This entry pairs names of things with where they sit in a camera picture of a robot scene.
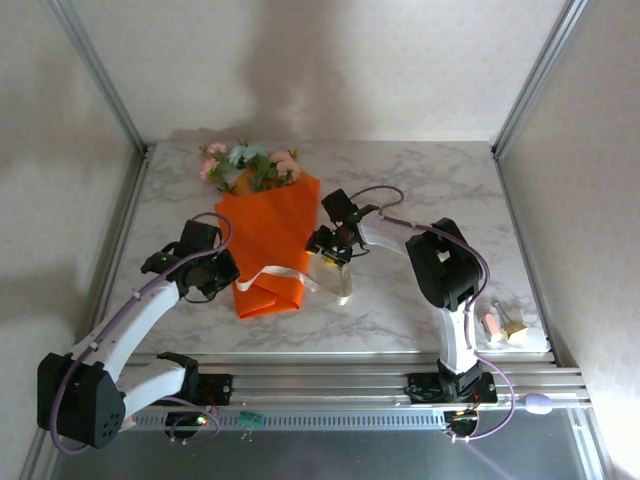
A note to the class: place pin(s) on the orange wrapping paper sheet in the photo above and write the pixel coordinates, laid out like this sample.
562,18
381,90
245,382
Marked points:
270,235

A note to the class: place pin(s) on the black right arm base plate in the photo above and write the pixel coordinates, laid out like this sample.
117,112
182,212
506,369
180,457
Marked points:
425,387

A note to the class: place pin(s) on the pale blue artificial flower stem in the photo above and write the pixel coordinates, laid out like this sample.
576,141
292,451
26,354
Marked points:
247,152

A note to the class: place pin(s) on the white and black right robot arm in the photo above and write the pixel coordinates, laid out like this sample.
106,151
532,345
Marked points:
455,340

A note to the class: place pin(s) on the aluminium side rail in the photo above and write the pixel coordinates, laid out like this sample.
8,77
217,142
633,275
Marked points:
131,200
511,200

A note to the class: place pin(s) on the aluminium frame post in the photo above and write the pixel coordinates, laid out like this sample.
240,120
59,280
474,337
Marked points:
537,75
99,75

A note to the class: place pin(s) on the grey metal panel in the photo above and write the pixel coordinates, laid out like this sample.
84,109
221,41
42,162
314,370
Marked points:
325,455

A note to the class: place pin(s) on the aluminium extrusion base frame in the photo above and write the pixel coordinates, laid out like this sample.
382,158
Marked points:
325,385

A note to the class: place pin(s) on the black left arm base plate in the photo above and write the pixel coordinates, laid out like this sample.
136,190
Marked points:
220,387

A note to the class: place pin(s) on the gold binder clip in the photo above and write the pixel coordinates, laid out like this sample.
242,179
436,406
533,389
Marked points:
516,334

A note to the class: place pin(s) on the small pink tube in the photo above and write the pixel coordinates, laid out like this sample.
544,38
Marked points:
492,327

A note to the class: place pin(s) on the cream sheer ribbon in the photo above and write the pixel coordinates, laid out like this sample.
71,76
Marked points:
345,290

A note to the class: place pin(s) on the peach artificial flower stem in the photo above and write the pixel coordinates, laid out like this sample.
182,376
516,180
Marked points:
282,160

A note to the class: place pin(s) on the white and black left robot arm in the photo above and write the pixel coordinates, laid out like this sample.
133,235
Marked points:
145,310

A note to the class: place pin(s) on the black controller board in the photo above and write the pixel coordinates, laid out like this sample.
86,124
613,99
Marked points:
462,419
187,421

